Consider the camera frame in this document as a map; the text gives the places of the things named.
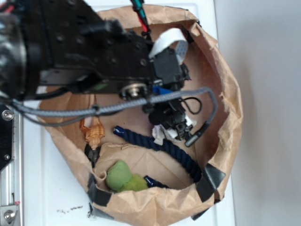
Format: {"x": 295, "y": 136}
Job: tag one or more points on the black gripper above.
{"x": 166, "y": 76}

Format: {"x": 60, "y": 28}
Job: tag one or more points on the white paper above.
{"x": 160, "y": 133}

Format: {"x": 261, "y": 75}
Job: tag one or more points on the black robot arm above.
{"x": 50, "y": 47}

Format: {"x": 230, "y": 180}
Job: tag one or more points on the brown paper bag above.
{"x": 214, "y": 152}

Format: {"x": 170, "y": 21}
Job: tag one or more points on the green plush toy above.
{"x": 120, "y": 178}

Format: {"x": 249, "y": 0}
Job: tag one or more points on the orange conch seashell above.
{"x": 93, "y": 130}

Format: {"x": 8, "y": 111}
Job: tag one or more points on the black metal bracket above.
{"x": 6, "y": 136}

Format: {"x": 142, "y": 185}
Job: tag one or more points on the aluminium frame rail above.
{"x": 12, "y": 180}

